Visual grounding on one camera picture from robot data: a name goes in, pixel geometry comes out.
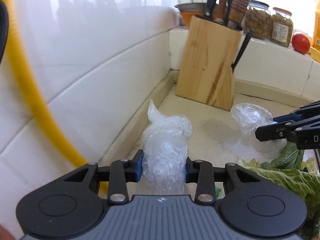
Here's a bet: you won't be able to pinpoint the clear plastic bag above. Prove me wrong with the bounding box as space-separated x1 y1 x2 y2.
142 100 193 195

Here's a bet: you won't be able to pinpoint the black kitchen scissors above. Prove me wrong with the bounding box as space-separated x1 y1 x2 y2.
231 28 254 72

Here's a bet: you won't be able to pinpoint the person's left hand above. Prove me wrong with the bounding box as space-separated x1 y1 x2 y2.
0 225 15 240

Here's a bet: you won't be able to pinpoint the dark green leaf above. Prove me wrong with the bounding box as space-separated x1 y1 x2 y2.
260 142 304 169

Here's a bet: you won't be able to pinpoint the napa cabbage leaf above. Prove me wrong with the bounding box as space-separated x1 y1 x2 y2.
238 158 319 219

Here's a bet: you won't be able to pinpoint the yellow food package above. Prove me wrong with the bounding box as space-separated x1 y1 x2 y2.
310 1 320 63

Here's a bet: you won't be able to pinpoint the red tomato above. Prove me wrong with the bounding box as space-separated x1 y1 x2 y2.
291 33 310 55

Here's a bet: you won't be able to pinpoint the glass jar with label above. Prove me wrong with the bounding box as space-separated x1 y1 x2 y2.
269 7 293 48

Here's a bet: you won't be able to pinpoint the wooden knife block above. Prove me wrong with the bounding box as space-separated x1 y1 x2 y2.
175 16 242 111

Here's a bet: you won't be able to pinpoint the glass jar of pasta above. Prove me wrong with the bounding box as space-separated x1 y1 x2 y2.
244 0 271 40

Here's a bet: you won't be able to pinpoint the metal bowl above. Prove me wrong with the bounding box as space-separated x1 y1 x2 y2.
175 2 206 27

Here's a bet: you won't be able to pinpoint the brown handled knife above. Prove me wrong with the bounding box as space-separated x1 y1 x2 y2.
216 0 228 23

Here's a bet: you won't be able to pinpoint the ribbed wooden handle knife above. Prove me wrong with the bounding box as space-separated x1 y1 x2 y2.
225 0 251 29

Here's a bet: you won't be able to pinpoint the yellow gas hose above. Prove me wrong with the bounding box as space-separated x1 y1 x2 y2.
2 0 110 197

